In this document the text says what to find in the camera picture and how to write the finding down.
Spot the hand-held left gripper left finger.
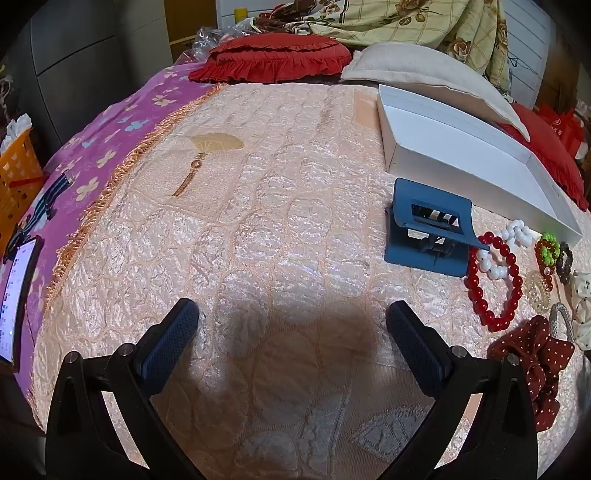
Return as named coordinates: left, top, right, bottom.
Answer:
left=45, top=298, right=200, bottom=480

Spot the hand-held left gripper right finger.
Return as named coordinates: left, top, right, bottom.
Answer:
left=387, top=300, right=539, bottom=480

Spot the red bead bracelet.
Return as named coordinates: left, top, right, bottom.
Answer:
left=465, top=233, right=524, bottom=333

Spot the blue hair claw clip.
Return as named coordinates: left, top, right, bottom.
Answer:
left=384, top=178, right=490, bottom=278

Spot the white bead bracelet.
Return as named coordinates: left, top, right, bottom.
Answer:
left=475, top=220, right=533, bottom=281

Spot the red polka dot scrunchie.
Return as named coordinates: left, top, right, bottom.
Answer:
left=487, top=316, right=575, bottom=432

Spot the pale gold bead bracelet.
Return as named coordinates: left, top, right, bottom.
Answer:
left=524, top=270, right=552, bottom=311

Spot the grey hair tie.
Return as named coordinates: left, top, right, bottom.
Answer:
left=549, top=302, right=578, bottom=342

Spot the green bead bracelet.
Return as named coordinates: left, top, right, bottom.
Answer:
left=540, top=232, right=561, bottom=268

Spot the dark brown bead bracelet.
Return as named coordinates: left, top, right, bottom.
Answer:
left=555, top=241, right=574, bottom=284

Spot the cream polka dot scrunchie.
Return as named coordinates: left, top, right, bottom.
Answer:
left=569, top=271, right=591, bottom=352

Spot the white cardboard box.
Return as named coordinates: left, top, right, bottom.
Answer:
left=376, top=84, right=583, bottom=246

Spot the smartphone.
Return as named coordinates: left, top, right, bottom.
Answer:
left=0, top=235, right=44, bottom=372

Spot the purple floral bed sheet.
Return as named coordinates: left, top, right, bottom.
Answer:
left=0, top=65, right=218, bottom=402

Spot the orange plastic basket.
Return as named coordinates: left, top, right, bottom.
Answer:
left=0, top=127, right=44, bottom=234

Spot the red ruffled pillow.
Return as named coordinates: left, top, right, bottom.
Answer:
left=188, top=34, right=354, bottom=85
left=499, top=102, right=591, bottom=212

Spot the white tissue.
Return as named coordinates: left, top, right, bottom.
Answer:
left=0, top=114, right=33, bottom=153

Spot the red shopping bag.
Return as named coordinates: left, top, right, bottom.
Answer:
left=536, top=104, right=591, bottom=160

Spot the beige pillow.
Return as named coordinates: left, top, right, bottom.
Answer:
left=340, top=43, right=532, bottom=141

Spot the grey refrigerator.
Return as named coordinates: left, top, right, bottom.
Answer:
left=9, top=0, right=176, bottom=144

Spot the clear plastic bag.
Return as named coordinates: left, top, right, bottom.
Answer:
left=191, top=27, right=259, bottom=61

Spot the yellow wooden door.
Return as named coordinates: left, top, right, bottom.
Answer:
left=165, top=0, right=218, bottom=63

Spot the white slatted headboard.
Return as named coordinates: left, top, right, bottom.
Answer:
left=501, top=0, right=555, bottom=104

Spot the cream floral blanket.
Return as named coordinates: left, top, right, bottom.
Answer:
left=252, top=0, right=513, bottom=90

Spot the striped strap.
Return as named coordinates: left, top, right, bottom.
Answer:
left=9, top=170, right=77, bottom=250

